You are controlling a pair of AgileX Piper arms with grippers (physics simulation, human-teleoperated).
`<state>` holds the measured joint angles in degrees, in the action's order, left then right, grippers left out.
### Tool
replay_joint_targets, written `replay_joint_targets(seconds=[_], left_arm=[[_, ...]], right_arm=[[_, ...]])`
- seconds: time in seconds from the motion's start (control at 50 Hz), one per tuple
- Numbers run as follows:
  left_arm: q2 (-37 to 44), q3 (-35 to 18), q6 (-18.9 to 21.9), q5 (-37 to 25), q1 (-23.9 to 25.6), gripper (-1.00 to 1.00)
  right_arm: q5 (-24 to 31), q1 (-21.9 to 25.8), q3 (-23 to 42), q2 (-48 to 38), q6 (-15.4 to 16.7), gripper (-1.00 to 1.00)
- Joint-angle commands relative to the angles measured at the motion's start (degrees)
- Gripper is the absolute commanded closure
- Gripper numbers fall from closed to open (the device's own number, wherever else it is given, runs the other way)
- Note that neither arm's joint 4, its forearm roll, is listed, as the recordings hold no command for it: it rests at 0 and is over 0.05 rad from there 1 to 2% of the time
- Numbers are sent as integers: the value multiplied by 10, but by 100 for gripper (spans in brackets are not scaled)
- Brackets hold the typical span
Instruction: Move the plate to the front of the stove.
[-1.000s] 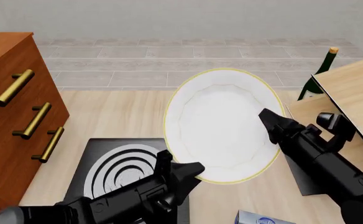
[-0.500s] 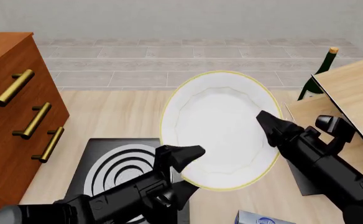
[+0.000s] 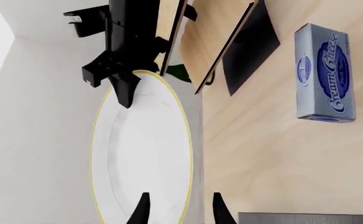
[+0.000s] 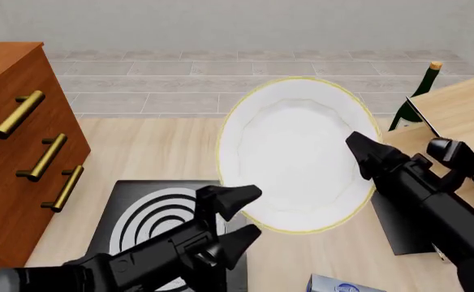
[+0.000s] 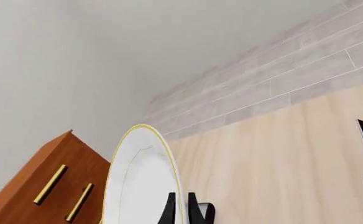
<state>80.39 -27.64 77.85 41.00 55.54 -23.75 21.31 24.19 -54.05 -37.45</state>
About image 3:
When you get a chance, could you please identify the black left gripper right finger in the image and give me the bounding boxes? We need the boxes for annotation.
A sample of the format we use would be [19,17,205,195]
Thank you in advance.
[212,192,239,224]

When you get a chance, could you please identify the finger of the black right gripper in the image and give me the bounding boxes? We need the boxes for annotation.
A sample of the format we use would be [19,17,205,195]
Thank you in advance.
[108,70,142,110]

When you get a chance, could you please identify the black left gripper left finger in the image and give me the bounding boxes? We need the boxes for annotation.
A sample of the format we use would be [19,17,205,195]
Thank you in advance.
[125,192,152,224]

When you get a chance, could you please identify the white plate with yellow rim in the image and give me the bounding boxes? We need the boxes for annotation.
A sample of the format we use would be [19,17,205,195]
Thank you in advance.
[89,69,195,224]

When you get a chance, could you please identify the dark green bottle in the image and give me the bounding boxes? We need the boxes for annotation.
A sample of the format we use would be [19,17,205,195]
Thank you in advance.
[165,63,193,83]

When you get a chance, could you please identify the pale wooden rack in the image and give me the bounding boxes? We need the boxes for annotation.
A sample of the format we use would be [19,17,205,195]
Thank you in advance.
[154,0,282,97]

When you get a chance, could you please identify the grey cream cheese box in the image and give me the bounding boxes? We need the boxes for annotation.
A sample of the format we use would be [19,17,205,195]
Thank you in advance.
[293,22,357,123]

